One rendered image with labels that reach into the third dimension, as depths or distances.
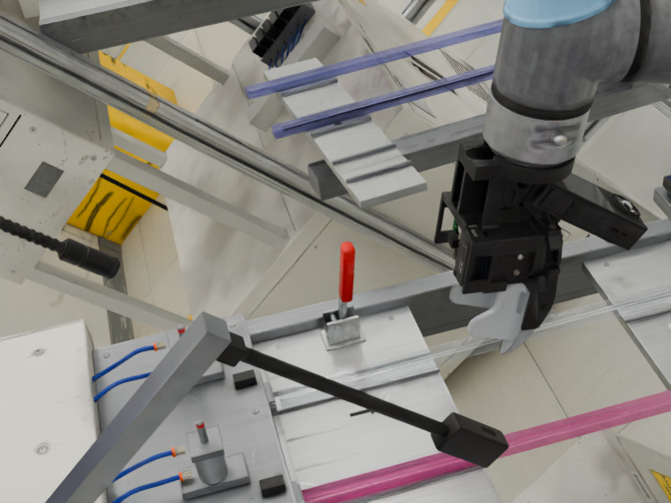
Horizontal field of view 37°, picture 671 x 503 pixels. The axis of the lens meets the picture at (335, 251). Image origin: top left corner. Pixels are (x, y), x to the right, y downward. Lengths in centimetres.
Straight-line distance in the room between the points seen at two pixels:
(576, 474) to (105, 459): 79
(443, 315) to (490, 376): 128
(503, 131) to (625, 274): 30
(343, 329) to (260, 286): 102
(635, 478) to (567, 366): 94
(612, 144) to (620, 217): 146
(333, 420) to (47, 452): 24
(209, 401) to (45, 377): 14
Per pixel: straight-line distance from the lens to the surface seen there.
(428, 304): 96
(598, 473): 122
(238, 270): 199
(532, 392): 216
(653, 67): 73
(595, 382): 207
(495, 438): 61
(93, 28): 159
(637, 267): 100
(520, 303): 85
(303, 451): 84
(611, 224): 82
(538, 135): 73
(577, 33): 70
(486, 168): 75
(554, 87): 71
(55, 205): 175
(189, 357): 49
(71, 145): 169
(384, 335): 92
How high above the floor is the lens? 158
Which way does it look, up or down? 33 degrees down
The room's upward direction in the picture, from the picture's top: 64 degrees counter-clockwise
